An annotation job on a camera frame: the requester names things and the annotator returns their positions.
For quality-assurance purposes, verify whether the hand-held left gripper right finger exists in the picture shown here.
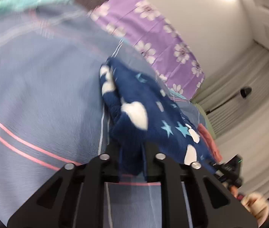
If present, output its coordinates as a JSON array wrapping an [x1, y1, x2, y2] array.
[[144, 144, 259, 228]]

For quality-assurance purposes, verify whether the blue plaid bed sheet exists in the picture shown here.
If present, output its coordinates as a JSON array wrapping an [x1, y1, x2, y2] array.
[[0, 3, 208, 228]]

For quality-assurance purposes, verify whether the purple floral pillow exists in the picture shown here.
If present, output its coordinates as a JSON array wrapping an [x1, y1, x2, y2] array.
[[89, 0, 206, 100]]

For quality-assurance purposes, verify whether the navy star fleece pajama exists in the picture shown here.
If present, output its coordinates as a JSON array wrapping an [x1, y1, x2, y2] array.
[[99, 56, 220, 182]]

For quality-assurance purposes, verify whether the black floor lamp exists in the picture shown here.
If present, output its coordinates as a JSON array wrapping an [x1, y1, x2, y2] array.
[[204, 87, 252, 114]]

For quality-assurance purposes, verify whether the green pillow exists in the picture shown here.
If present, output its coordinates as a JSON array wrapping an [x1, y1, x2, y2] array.
[[196, 103, 218, 139]]

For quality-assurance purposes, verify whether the person's right hand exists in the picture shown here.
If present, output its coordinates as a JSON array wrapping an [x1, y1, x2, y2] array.
[[229, 186, 269, 226]]

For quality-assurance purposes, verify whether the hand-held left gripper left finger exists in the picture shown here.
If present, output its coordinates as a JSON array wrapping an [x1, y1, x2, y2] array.
[[6, 145, 123, 228]]

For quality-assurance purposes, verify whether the white pleated curtain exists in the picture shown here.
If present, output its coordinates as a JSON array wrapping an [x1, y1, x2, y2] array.
[[191, 40, 269, 195]]

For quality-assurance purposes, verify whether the stack of folded clothes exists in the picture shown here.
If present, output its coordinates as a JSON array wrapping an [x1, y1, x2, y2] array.
[[197, 123, 222, 164]]

